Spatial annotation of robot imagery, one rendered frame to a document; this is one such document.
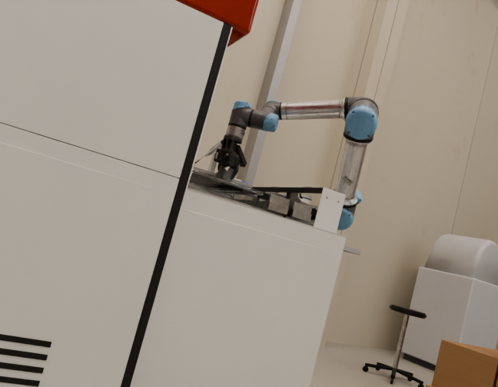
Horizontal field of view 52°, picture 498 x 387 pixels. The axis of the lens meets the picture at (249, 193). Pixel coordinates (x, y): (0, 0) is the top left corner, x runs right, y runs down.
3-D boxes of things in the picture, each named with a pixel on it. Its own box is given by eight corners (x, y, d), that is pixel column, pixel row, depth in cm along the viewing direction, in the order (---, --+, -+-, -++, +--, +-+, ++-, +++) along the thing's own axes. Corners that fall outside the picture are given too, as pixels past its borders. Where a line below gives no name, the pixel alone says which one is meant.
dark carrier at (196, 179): (166, 163, 163) (167, 162, 163) (142, 167, 194) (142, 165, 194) (258, 193, 177) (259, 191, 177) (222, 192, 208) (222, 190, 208)
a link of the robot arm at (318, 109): (380, 90, 206) (263, 94, 220) (378, 97, 196) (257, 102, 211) (380, 117, 211) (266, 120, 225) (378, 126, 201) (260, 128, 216)
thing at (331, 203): (313, 228, 167) (323, 186, 168) (244, 217, 217) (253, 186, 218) (336, 235, 170) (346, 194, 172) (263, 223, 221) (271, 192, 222)
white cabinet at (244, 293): (80, 486, 131) (167, 183, 139) (54, 365, 219) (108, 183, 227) (288, 494, 157) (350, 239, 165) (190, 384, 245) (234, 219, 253)
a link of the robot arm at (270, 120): (282, 109, 209) (256, 104, 211) (276, 117, 200) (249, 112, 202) (279, 127, 213) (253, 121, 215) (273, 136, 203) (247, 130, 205)
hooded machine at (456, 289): (431, 361, 574) (458, 239, 588) (490, 383, 521) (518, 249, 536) (396, 356, 530) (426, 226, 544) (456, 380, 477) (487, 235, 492)
